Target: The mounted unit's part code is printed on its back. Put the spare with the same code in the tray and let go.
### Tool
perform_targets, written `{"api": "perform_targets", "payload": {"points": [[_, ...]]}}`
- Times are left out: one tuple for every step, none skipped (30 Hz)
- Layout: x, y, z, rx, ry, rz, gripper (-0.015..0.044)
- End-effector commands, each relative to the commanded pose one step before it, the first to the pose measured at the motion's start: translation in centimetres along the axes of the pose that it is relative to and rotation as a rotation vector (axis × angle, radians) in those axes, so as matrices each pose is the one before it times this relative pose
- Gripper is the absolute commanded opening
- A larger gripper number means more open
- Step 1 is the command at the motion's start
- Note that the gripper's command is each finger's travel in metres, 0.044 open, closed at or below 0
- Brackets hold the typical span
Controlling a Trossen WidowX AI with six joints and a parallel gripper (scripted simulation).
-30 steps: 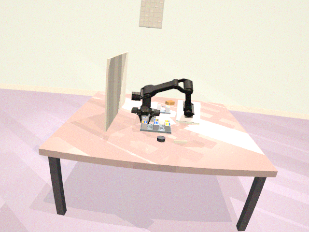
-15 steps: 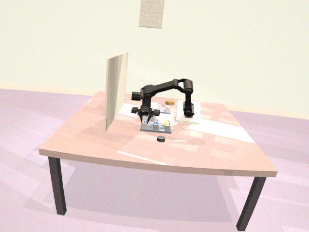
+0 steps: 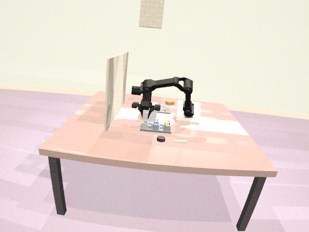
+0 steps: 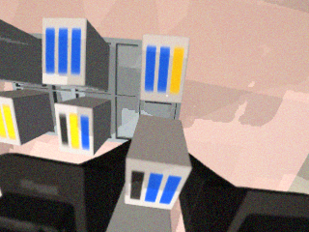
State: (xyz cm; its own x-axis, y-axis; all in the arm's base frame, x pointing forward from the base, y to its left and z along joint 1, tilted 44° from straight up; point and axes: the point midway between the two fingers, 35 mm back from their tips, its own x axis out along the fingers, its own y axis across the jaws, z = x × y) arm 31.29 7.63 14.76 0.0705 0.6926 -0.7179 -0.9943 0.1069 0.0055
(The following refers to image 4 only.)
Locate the beige flat panel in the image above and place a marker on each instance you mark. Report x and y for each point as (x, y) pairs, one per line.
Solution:
(301, 181)

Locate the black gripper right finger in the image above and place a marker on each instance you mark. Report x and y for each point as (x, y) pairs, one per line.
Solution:
(210, 203)

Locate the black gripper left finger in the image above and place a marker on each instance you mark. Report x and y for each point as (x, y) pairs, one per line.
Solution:
(93, 186)

